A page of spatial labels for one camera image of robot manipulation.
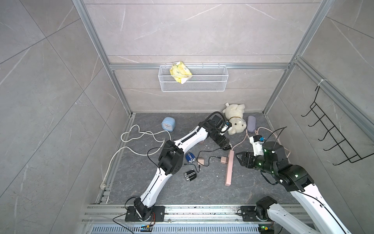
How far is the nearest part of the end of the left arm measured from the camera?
740 millimetres

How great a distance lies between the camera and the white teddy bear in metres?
1.05

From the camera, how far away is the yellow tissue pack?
34.4 inches

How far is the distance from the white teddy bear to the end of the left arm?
8.9 inches
